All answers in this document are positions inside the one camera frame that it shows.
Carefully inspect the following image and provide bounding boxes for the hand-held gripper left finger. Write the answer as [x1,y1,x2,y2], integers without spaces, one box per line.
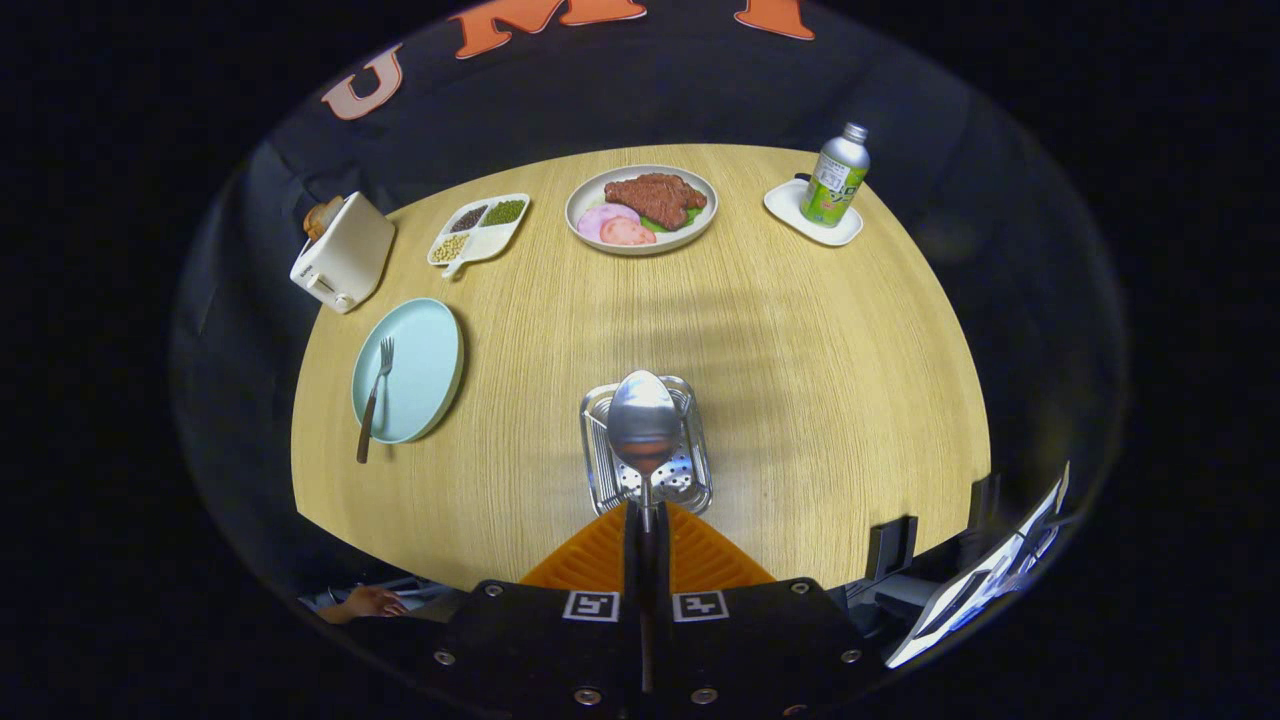
[430,502,649,717]

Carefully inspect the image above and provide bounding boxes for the green lettuce leaf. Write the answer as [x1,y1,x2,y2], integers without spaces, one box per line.
[640,205,705,236]

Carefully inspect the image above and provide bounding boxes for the small white square tray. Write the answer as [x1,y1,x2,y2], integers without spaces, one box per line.
[763,177,864,247]

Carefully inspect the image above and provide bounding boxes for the brown steak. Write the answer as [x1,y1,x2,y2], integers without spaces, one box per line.
[604,173,708,231]

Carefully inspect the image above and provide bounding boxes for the white toaster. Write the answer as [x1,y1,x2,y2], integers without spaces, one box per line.
[290,192,397,315]

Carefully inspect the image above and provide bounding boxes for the silver green drink bottle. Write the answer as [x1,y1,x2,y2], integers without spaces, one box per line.
[800,122,871,228]

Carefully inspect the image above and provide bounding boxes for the white divided dish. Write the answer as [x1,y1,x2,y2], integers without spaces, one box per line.
[427,193,531,280]

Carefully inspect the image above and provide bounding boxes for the metal fork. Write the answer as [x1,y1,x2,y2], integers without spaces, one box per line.
[356,337,395,465]

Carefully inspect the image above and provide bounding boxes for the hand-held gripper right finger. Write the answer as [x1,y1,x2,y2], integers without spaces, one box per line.
[648,502,871,717]

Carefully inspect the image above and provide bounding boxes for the teal round plate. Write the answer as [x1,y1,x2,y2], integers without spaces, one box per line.
[351,298,466,445]

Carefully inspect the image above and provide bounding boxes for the round beige plate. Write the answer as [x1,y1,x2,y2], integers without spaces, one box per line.
[565,164,719,257]

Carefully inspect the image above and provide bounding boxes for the metal spoon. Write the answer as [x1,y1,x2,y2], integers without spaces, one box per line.
[607,369,685,536]

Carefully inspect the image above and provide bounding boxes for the pink ham slices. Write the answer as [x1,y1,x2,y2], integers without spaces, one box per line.
[578,203,658,246]

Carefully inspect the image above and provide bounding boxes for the black stand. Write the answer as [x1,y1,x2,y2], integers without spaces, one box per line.
[865,515,919,581]

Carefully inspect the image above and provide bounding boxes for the metal cutlery basket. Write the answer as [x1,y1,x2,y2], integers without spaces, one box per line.
[580,375,714,518]

